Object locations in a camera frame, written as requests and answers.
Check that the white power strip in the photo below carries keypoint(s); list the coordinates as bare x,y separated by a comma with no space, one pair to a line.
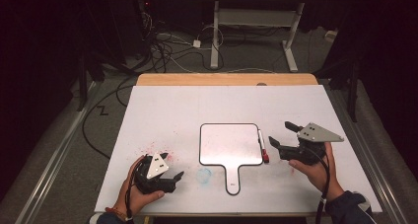
331,36

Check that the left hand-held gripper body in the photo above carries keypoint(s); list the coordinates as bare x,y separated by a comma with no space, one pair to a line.
157,168

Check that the white power adapter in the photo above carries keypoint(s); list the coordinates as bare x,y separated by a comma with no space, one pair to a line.
196,43

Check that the person's right hand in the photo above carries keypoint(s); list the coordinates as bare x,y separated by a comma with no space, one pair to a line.
323,176

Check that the white desk frame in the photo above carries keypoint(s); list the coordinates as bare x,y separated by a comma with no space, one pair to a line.
253,17

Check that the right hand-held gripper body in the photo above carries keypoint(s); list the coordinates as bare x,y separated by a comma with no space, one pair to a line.
315,133

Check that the person's left hand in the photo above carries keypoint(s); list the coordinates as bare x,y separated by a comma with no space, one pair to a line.
138,201

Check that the white marker with red cap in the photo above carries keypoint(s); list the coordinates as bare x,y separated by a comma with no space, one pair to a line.
262,145

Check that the large white table sheet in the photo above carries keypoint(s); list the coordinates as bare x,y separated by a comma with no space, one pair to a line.
197,105

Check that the aluminium floor rail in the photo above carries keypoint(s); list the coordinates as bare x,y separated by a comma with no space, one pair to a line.
349,125
56,158

